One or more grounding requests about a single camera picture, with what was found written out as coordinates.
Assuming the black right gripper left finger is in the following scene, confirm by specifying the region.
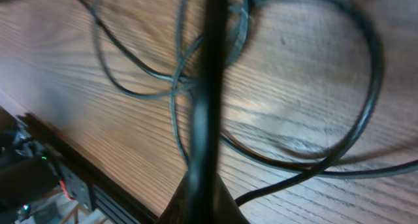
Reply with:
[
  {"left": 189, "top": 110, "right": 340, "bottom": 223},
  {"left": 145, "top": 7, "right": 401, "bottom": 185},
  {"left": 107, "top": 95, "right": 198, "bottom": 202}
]
[{"left": 156, "top": 172, "right": 189, "bottom": 224}]

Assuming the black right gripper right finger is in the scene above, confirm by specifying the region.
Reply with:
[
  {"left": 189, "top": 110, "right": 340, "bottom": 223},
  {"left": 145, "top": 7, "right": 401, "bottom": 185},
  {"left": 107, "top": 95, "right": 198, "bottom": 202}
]
[{"left": 215, "top": 175, "right": 249, "bottom": 224}]

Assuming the black usb cable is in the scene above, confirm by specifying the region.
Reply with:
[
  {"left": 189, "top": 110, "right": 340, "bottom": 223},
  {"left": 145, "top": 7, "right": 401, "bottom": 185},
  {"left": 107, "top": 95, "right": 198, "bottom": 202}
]
[{"left": 0, "top": 0, "right": 418, "bottom": 224}]

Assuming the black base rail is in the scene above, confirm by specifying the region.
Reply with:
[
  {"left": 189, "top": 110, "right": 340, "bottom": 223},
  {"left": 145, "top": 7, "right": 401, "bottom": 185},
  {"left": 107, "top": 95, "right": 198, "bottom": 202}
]
[{"left": 17, "top": 113, "right": 158, "bottom": 224}]

